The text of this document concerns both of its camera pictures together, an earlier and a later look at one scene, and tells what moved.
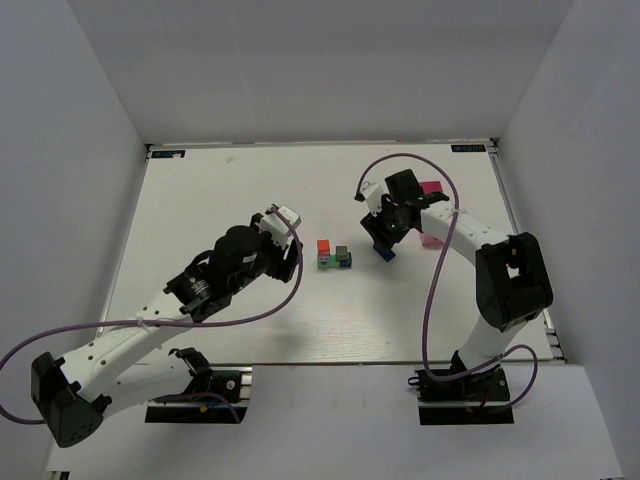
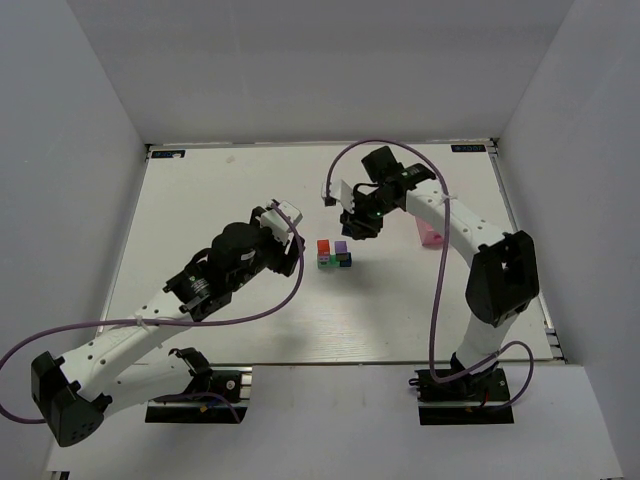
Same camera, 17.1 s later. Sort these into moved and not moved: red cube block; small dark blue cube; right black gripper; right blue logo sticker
Moved: right black gripper
Not moved: red cube block; small dark blue cube; right blue logo sticker
